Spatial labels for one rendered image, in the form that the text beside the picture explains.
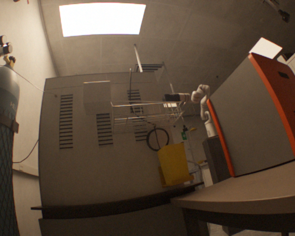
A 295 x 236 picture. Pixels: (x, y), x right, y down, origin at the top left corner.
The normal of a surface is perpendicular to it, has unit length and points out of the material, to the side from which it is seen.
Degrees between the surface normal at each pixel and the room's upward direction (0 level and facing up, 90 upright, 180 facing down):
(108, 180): 90
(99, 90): 90
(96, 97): 90
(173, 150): 93
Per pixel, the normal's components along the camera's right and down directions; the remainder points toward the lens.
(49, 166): 0.22, -0.43
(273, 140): -0.96, 0.09
